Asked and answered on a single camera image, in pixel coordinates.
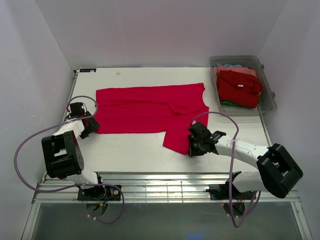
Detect pink shirt in bin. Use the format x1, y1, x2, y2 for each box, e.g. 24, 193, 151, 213
212, 66, 257, 77

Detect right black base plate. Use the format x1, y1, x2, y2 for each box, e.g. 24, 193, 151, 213
205, 183, 254, 201

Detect aluminium frame rails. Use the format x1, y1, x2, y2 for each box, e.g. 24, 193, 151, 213
32, 172, 301, 205

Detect blue label sticker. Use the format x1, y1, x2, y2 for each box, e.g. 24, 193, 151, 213
79, 68, 97, 73

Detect green shirt in bin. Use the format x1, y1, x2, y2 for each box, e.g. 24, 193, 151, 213
221, 101, 239, 107

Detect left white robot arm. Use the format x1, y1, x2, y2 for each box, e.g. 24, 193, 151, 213
41, 102, 106, 200

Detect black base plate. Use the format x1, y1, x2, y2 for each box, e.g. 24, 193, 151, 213
77, 186, 121, 202
205, 183, 254, 201

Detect clear plastic bin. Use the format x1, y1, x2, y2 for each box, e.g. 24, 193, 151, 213
209, 55, 277, 116

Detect light blue shirt in bin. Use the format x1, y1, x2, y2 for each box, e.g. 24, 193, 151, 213
214, 63, 242, 68

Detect crimson red t shirt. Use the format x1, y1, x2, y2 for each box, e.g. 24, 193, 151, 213
94, 83, 209, 155

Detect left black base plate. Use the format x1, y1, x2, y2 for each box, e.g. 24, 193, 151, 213
77, 186, 121, 202

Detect folded red shirt in bin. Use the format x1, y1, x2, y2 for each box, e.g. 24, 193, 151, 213
216, 70, 263, 109

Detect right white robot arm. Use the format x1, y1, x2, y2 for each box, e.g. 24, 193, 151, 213
188, 122, 304, 199

